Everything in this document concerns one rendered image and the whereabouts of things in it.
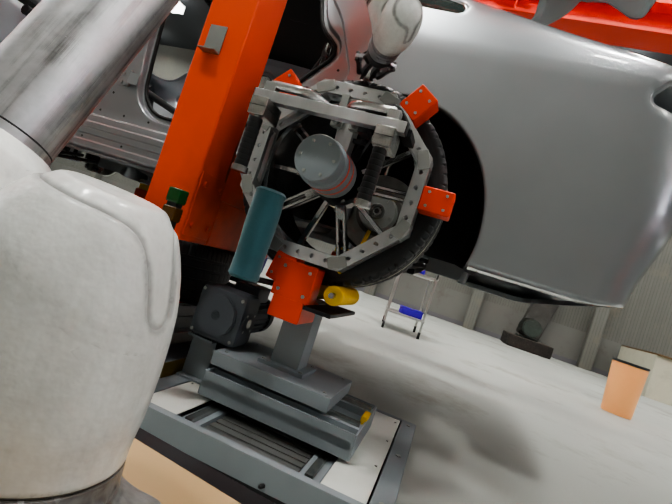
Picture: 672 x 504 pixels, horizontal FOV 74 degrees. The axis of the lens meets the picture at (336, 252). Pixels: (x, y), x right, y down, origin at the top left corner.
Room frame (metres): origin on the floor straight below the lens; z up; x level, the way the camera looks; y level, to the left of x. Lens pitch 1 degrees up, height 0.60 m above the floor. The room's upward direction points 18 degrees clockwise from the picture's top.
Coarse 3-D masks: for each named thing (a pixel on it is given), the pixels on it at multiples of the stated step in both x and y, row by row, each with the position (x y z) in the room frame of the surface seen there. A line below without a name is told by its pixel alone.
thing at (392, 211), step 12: (384, 180) 1.85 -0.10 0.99; (396, 180) 1.83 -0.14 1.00; (384, 192) 1.84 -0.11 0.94; (384, 204) 1.79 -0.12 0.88; (396, 204) 1.82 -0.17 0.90; (360, 216) 1.81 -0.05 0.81; (384, 216) 1.79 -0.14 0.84; (396, 216) 1.82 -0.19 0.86; (348, 228) 1.87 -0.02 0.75; (360, 228) 1.85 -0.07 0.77; (372, 228) 1.80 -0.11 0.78; (384, 228) 1.79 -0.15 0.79; (360, 240) 1.85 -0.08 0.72
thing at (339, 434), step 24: (216, 384) 1.37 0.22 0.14; (240, 384) 1.35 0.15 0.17; (240, 408) 1.34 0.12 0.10; (264, 408) 1.32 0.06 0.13; (288, 408) 1.30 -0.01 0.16; (312, 408) 1.35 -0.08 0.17; (336, 408) 1.49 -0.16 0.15; (360, 408) 1.51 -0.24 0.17; (288, 432) 1.30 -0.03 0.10; (312, 432) 1.28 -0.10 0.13; (336, 432) 1.26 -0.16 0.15; (360, 432) 1.31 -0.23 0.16; (336, 456) 1.26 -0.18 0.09
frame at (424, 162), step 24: (336, 96) 1.37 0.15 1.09; (360, 96) 1.31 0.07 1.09; (384, 96) 1.29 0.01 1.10; (288, 120) 1.40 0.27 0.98; (264, 144) 1.37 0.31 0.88; (264, 168) 1.41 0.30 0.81; (408, 192) 1.25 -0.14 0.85; (408, 216) 1.24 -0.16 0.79; (384, 240) 1.25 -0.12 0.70; (336, 264) 1.28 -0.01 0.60
